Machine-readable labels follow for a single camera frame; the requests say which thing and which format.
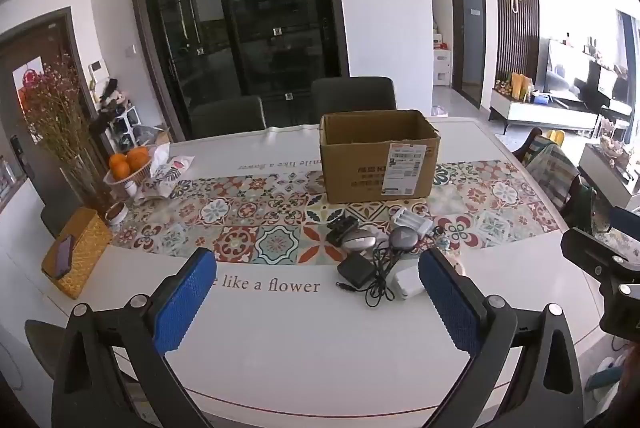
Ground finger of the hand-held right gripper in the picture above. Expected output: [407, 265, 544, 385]
[560, 228, 640, 281]
[607, 207, 640, 251]

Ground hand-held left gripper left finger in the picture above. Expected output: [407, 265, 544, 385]
[51, 247, 218, 428]

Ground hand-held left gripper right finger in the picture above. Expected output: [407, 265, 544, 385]
[417, 248, 586, 428]

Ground silver oval case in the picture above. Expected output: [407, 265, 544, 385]
[341, 228, 378, 253]

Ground brown cardboard box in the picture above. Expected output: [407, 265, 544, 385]
[319, 110, 442, 203]

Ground pale pink round item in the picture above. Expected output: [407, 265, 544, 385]
[440, 248, 468, 281]

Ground white power adapter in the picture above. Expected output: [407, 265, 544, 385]
[394, 264, 426, 301]

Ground white coffee table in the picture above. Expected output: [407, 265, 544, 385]
[579, 143, 640, 209]

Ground slipper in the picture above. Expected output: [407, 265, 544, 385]
[585, 357, 627, 392]

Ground grey round case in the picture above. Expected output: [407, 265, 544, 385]
[389, 224, 418, 253]

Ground white battery charger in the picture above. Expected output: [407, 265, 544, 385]
[392, 205, 435, 239]

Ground chair with patterned cloth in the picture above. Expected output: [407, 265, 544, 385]
[512, 128, 585, 211]

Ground black power adapter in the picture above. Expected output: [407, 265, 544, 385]
[336, 253, 378, 291]

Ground patterned tile table runner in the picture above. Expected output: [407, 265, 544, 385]
[107, 160, 561, 266]

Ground wicker tissue box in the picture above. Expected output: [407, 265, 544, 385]
[41, 208, 113, 300]

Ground small brown and white bowl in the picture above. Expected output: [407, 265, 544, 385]
[106, 201, 129, 225]

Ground printed paper bag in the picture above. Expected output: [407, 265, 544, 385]
[137, 155, 196, 201]

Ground dark smartphone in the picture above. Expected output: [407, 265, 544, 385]
[54, 235, 76, 279]

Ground white fruit basket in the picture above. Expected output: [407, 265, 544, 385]
[103, 158, 154, 187]

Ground white television cabinet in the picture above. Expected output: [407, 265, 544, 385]
[490, 88, 601, 135]

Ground orange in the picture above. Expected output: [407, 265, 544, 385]
[109, 154, 132, 181]
[126, 147, 151, 171]

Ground glass vase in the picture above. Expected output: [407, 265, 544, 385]
[60, 153, 110, 215]

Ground dark upholstered chair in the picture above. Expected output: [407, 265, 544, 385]
[40, 203, 72, 239]
[311, 76, 397, 123]
[190, 96, 267, 141]
[24, 319, 72, 377]

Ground flat screen television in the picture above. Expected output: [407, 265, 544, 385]
[545, 38, 622, 104]

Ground yellow packages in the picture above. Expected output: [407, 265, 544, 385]
[510, 72, 537, 101]

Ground white shoe rack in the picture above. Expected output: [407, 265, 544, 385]
[90, 78, 139, 149]

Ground dried flower bouquet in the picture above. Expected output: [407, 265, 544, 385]
[22, 56, 97, 165]

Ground small white cabinet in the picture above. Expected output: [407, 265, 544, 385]
[432, 50, 454, 86]

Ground dark interior door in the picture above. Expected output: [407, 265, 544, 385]
[448, 0, 489, 109]

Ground red door poster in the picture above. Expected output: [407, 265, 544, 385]
[12, 56, 51, 109]

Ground brown entrance door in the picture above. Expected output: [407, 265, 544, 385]
[0, 8, 97, 211]

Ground black sliding glass doors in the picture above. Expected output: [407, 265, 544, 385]
[127, 0, 351, 139]

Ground black cable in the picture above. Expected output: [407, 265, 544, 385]
[364, 228, 446, 309]

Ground dark slatted wall panel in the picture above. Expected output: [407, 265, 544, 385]
[487, 0, 542, 84]

